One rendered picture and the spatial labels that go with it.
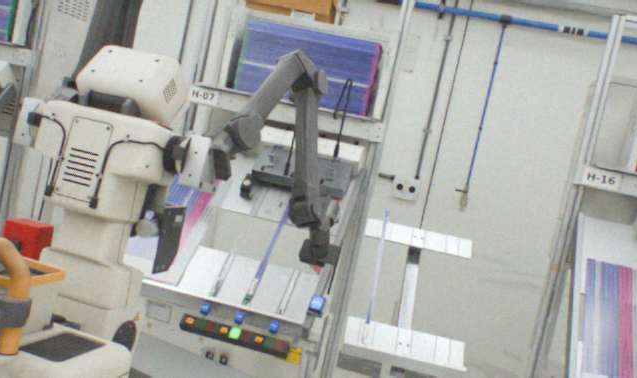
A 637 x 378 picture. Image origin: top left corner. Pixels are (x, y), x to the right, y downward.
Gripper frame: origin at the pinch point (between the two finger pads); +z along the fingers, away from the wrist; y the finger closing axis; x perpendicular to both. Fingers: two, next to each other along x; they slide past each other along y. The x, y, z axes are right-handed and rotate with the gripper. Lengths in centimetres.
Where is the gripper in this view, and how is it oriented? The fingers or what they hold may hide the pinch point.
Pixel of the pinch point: (318, 271)
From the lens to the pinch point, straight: 198.0
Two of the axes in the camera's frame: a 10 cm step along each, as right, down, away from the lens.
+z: -0.1, 7.1, 7.1
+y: -9.6, -2.1, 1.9
